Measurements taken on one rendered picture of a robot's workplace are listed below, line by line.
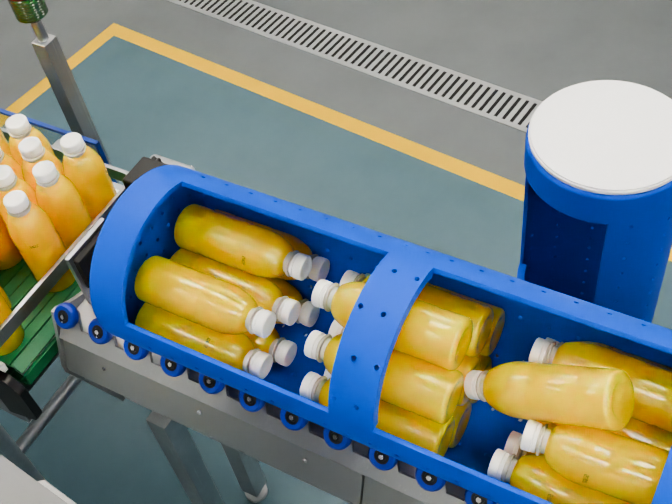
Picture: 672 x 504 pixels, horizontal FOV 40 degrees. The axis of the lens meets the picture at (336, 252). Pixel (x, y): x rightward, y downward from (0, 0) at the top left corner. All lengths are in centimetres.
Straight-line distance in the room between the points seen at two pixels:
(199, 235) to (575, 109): 71
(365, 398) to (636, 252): 69
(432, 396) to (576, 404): 18
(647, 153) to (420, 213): 138
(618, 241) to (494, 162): 144
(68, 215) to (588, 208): 89
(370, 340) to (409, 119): 211
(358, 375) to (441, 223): 174
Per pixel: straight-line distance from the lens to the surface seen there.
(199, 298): 132
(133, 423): 262
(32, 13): 189
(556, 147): 161
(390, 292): 116
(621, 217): 160
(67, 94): 201
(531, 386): 116
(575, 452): 115
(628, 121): 167
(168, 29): 382
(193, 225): 140
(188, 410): 155
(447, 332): 116
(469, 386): 123
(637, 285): 177
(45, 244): 164
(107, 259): 134
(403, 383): 119
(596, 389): 112
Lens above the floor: 216
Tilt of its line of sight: 50 degrees down
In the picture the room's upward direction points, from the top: 10 degrees counter-clockwise
